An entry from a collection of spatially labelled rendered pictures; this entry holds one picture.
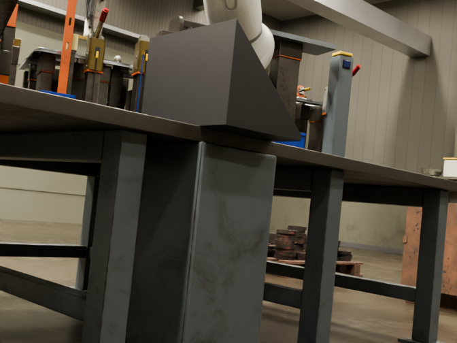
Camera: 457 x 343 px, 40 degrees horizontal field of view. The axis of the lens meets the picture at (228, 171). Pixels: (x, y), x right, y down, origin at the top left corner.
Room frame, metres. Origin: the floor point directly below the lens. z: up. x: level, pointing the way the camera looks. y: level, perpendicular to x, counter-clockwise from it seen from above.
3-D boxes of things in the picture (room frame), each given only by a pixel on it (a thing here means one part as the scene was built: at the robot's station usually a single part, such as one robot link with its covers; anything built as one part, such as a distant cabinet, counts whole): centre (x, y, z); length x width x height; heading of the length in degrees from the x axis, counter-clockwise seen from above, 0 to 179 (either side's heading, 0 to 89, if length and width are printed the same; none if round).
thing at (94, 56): (2.26, 0.52, 0.87); 0.10 x 0.07 x 0.35; 25
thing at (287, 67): (2.42, -0.18, 0.92); 0.10 x 0.08 x 0.45; 115
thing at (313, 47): (2.42, -0.18, 1.16); 0.37 x 0.14 x 0.02; 115
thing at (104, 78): (2.45, 0.54, 0.84); 0.12 x 0.05 x 0.29; 25
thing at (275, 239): (5.48, -0.64, 0.20); 1.09 x 0.75 x 0.39; 133
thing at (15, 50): (2.33, 0.84, 0.85); 0.12 x 0.03 x 0.30; 25
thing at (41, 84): (2.37, 0.73, 0.84); 0.12 x 0.05 x 0.29; 25
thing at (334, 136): (2.52, -0.41, 0.92); 0.08 x 0.08 x 0.44; 25
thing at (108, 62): (2.64, 0.16, 1.00); 1.38 x 0.22 x 0.02; 115
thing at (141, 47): (2.32, 0.35, 0.88); 0.11 x 0.07 x 0.37; 25
